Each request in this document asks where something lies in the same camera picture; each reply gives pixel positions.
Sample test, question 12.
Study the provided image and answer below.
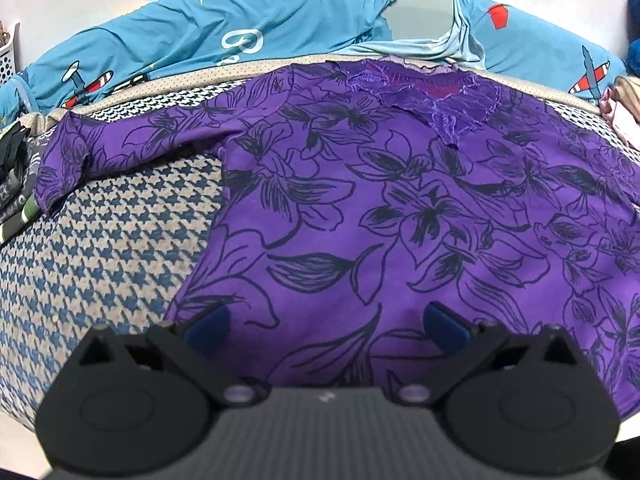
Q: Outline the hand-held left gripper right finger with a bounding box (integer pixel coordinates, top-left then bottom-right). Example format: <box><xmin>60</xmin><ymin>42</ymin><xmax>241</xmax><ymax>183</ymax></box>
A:
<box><xmin>387</xmin><ymin>302</ymin><xmax>581</xmax><ymax>408</ymax></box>

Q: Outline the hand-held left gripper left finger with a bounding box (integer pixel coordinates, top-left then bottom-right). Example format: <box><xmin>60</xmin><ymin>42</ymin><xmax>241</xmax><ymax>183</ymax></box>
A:
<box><xmin>75</xmin><ymin>304</ymin><xmax>263</xmax><ymax>408</ymax></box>

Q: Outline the purple floral shirt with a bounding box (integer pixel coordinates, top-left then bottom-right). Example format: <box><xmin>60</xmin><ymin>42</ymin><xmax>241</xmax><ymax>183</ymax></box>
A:
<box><xmin>35</xmin><ymin>57</ymin><xmax>640</xmax><ymax>411</ymax></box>

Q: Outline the green striped folded cloth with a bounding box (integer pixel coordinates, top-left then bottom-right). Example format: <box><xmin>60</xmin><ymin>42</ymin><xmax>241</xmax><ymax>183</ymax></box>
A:
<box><xmin>0</xmin><ymin>195</ymin><xmax>41</xmax><ymax>246</ymax></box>

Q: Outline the grey patterned folded cloth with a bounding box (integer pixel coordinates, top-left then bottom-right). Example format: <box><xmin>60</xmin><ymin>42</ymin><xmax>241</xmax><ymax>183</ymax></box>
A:
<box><xmin>0</xmin><ymin>137</ymin><xmax>51</xmax><ymax>226</ymax></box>

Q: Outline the black folded cloth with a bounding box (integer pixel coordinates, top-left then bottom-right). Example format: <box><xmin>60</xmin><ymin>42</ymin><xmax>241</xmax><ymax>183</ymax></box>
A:
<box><xmin>0</xmin><ymin>125</ymin><xmax>31</xmax><ymax>186</ymax></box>

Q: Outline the pink cloth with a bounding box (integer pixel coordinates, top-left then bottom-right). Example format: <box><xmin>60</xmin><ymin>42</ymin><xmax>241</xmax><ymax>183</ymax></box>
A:
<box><xmin>599</xmin><ymin>87</ymin><xmax>640</xmax><ymax>150</ymax></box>

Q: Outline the beige striped knit cloth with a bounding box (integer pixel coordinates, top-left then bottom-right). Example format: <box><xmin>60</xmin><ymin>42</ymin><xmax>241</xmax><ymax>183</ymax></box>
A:
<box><xmin>612</xmin><ymin>75</ymin><xmax>640</xmax><ymax>126</ymax></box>

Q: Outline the blue pillow with white script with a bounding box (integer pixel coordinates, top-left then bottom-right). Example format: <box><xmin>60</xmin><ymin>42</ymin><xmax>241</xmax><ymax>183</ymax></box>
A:
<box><xmin>22</xmin><ymin>0</ymin><xmax>408</xmax><ymax>111</ymax></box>

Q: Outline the blue pillow with red pentagon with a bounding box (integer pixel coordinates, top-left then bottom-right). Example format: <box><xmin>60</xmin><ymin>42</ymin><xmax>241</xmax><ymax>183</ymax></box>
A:
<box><xmin>350</xmin><ymin>0</ymin><xmax>628</xmax><ymax>103</ymax></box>

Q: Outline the white perforated plastic basket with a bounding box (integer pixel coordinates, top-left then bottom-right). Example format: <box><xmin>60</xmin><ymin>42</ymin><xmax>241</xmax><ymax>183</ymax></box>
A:
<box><xmin>0</xmin><ymin>20</ymin><xmax>22</xmax><ymax>86</ymax></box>

